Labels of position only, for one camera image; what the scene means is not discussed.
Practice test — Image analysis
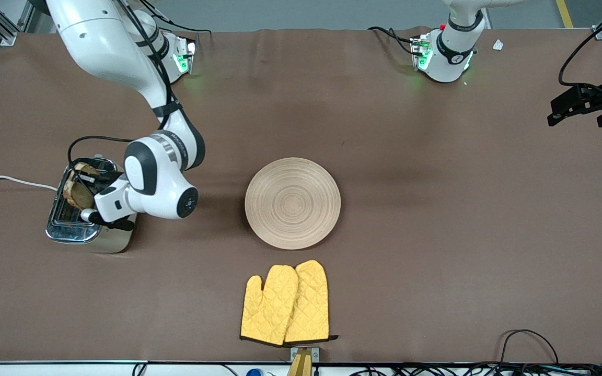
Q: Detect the slice of brown-crust bread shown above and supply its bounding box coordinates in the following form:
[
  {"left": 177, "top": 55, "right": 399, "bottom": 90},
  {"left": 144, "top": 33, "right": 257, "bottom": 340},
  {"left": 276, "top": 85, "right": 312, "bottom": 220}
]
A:
[{"left": 63, "top": 162, "right": 101, "bottom": 210}]

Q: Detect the silver two-slot toaster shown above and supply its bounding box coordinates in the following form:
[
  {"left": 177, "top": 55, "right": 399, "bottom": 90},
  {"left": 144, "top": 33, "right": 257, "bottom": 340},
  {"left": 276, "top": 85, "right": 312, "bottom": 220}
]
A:
[{"left": 46, "top": 155, "right": 137, "bottom": 254}]

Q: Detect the round light wooden plate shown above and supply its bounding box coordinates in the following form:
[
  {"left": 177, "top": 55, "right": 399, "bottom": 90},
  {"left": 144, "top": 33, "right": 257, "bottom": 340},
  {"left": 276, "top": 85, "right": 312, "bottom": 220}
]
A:
[{"left": 245, "top": 157, "right": 342, "bottom": 250}]

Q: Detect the brown table cover sheet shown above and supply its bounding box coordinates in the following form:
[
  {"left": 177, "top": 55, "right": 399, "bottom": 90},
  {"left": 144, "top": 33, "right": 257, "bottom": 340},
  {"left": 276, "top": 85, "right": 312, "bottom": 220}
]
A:
[{"left": 0, "top": 27, "right": 602, "bottom": 365}]

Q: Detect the yellow oven mitt with thumb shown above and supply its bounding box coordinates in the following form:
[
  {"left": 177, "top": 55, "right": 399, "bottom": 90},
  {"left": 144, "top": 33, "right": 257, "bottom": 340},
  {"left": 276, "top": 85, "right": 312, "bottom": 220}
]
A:
[{"left": 240, "top": 265, "right": 300, "bottom": 347}]

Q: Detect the yellow quilted oven mitt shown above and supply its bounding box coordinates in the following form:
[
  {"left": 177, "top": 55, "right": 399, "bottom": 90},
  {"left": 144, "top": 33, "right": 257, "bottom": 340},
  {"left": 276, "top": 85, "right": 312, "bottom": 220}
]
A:
[{"left": 284, "top": 260, "right": 339, "bottom": 345}]

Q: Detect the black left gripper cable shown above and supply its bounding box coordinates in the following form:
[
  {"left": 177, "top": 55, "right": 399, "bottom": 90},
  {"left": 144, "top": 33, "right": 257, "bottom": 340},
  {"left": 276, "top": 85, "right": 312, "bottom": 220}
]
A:
[{"left": 558, "top": 0, "right": 602, "bottom": 89}]

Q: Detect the white toaster power cord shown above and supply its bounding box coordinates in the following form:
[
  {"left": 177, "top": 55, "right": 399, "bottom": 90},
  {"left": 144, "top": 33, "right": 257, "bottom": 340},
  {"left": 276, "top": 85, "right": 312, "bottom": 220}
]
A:
[{"left": 0, "top": 173, "right": 59, "bottom": 192}]

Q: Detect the black right arm base cable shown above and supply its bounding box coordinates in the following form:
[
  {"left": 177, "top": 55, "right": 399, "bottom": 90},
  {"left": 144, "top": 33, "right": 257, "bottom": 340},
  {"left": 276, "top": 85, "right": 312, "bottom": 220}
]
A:
[{"left": 138, "top": 0, "right": 213, "bottom": 36}]

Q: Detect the black arm base cable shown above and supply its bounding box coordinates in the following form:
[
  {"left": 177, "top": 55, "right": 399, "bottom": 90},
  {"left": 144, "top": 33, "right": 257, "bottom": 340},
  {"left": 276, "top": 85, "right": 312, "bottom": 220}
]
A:
[
  {"left": 138, "top": 0, "right": 213, "bottom": 36},
  {"left": 367, "top": 25, "right": 423, "bottom": 57}
]

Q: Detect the black left arm base cable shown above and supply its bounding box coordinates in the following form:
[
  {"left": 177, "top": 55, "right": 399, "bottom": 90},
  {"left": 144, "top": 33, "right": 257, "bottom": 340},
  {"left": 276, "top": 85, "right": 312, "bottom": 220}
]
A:
[{"left": 367, "top": 25, "right": 423, "bottom": 57}]

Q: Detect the black looped cable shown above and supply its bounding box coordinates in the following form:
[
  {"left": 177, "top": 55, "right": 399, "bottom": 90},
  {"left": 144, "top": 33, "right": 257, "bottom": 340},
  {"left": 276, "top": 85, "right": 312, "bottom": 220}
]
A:
[{"left": 499, "top": 328, "right": 561, "bottom": 367}]

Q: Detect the metal table edge bracket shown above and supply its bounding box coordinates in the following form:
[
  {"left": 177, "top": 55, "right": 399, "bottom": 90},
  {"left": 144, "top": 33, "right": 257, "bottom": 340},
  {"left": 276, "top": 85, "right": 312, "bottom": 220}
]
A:
[{"left": 290, "top": 346, "right": 320, "bottom": 362}]

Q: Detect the tangled black cable bundle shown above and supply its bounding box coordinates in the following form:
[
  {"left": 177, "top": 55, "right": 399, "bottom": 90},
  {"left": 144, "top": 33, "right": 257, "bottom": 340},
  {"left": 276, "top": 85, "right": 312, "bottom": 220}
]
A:
[{"left": 348, "top": 362, "right": 602, "bottom": 376}]

